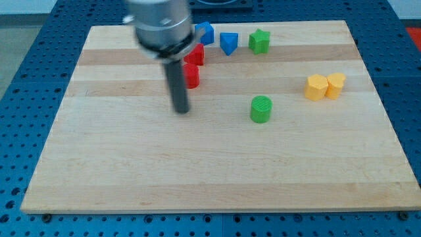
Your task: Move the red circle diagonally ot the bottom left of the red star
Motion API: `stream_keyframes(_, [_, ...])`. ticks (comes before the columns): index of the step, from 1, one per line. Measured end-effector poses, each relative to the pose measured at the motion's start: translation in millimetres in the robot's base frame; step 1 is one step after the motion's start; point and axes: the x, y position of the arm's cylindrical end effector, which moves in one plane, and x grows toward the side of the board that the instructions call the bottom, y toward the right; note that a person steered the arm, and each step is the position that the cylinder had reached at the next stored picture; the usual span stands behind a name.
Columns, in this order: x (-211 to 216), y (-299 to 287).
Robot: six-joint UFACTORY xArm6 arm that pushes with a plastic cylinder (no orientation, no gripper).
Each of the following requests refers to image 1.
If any wooden board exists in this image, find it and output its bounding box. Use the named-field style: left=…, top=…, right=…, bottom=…
left=21, top=20, right=420, bottom=214

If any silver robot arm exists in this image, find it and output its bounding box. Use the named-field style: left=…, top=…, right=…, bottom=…
left=124, top=0, right=205, bottom=114

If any yellow hexagon block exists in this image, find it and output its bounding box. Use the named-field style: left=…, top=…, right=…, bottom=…
left=304, top=74, right=328, bottom=101

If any red star block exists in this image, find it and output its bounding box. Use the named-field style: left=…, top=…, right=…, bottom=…
left=184, top=43, right=205, bottom=66

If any green star block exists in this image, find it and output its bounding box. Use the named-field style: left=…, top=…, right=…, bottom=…
left=248, top=29, right=270, bottom=55

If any yellow heart block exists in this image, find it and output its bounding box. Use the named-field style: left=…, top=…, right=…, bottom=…
left=326, top=72, right=347, bottom=99

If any green cylinder block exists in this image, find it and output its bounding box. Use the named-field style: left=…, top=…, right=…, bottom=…
left=250, top=95, right=272, bottom=124

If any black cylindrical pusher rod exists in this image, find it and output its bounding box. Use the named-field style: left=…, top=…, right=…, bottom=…
left=163, top=61, right=190, bottom=114

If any blue cube block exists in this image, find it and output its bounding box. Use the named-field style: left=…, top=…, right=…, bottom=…
left=195, top=22, right=214, bottom=45

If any red cylinder block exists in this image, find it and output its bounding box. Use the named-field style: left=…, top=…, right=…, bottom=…
left=183, top=63, right=200, bottom=89

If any blue triangle block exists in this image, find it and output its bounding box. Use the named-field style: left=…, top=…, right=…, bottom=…
left=220, top=32, right=238, bottom=56

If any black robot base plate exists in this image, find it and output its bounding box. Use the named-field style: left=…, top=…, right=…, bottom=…
left=188, top=0, right=253, bottom=10

